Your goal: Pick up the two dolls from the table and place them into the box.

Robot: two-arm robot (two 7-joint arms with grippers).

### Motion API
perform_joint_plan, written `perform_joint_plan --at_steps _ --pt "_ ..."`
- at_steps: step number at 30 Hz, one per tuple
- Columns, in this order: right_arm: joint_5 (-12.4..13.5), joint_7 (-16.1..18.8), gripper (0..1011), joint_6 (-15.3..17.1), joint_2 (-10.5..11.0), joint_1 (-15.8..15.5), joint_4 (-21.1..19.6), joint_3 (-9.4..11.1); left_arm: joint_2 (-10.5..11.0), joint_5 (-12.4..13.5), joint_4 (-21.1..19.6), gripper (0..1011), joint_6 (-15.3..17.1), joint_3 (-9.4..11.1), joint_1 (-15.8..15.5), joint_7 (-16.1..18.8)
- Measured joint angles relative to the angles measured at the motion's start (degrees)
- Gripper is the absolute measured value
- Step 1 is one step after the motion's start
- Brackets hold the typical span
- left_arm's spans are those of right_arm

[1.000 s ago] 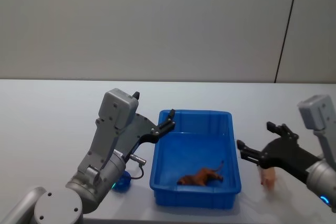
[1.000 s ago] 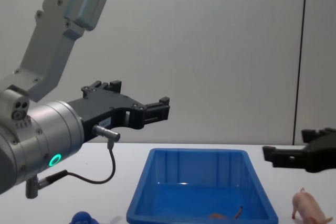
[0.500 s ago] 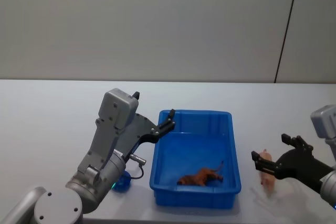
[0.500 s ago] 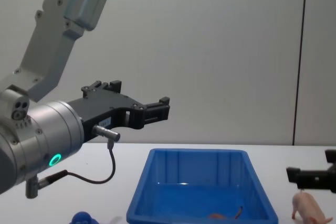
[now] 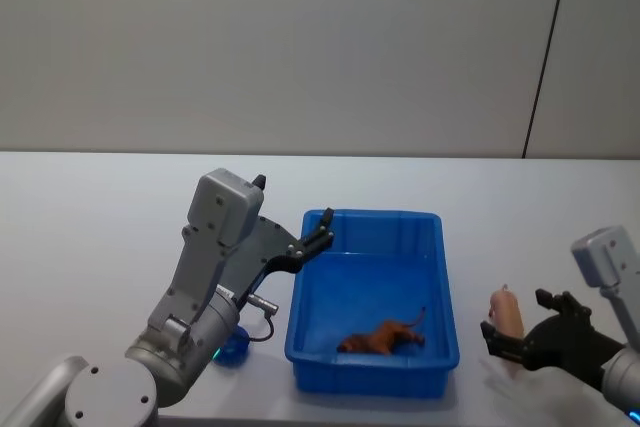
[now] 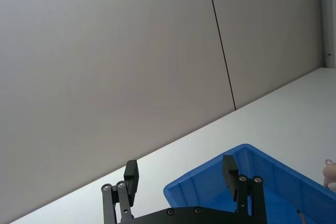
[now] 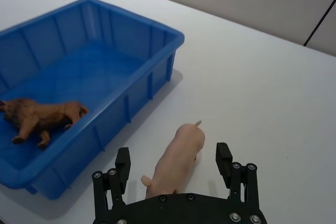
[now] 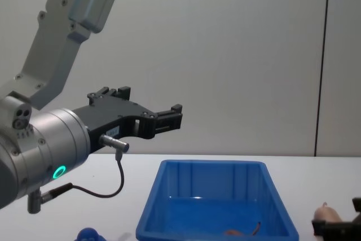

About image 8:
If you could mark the small pinkish brown object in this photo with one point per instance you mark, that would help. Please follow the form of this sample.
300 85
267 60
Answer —
327 213

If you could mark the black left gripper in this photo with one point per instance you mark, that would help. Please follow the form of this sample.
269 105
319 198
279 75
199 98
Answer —
118 117

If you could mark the small dark curved piece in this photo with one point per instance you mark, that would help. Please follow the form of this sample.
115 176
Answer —
256 228

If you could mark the silver and grey left arm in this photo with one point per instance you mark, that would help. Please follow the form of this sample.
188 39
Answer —
56 136

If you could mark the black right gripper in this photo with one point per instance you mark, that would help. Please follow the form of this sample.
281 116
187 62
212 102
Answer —
352 229

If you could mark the small blue rounded object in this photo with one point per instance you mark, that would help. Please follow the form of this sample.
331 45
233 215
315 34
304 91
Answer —
89 234

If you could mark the blue plastic bin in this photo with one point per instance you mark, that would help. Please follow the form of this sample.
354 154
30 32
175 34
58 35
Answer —
214 210

